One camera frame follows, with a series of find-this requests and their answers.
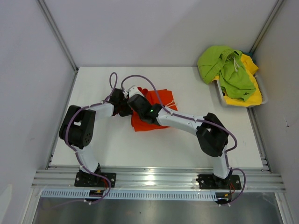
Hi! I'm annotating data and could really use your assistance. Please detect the right aluminium corner post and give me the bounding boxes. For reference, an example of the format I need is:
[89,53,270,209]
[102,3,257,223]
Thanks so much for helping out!
[249,0,286,54]

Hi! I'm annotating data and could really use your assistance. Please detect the teal cloth in basket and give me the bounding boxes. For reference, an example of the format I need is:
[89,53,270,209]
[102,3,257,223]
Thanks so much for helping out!
[242,51,254,58]

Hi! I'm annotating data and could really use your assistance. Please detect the left aluminium corner post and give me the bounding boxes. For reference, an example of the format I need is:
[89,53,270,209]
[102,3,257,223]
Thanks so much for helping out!
[36,0,78,72]

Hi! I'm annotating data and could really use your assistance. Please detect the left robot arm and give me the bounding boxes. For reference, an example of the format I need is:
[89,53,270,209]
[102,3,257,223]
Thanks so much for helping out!
[59,88,133,187]

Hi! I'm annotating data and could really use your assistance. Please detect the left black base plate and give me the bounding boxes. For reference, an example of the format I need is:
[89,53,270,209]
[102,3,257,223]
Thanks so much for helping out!
[74,170,116,188]

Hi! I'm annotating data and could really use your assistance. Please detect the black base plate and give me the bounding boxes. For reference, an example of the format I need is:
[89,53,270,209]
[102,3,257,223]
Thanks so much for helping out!
[196,174,242,190]
[74,170,116,188]

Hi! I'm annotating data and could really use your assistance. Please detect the green shorts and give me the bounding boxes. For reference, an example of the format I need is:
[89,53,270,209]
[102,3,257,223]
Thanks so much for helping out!
[197,45,256,101]

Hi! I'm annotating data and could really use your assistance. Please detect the orange shorts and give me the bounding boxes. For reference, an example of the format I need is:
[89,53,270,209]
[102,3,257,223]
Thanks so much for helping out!
[131,87,178,132]

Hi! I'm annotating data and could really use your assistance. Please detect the aluminium front rail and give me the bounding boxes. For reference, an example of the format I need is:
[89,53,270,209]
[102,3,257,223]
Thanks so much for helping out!
[31,166,286,192]

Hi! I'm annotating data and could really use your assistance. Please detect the aluminium corner post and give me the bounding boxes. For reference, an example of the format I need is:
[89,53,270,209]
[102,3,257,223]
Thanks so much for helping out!
[249,0,286,54]
[36,0,78,72]

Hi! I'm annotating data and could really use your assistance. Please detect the white slotted cable duct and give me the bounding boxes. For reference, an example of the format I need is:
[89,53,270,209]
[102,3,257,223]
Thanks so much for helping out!
[41,189,217,201]

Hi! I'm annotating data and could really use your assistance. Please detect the yellow shorts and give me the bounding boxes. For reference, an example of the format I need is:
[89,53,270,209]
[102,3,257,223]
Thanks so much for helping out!
[211,53,262,108]

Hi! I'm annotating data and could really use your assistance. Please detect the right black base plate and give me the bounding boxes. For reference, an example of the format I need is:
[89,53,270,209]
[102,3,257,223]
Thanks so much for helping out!
[196,174,242,190]

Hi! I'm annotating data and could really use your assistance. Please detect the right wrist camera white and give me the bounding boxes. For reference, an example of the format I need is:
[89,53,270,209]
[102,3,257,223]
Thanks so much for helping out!
[126,85,144,98]

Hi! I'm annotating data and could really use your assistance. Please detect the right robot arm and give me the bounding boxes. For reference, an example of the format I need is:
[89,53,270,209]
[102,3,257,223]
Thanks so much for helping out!
[128,94,230,188]

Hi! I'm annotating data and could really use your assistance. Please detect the white plastic basket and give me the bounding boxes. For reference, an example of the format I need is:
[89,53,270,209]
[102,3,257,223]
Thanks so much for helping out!
[214,73,268,108]

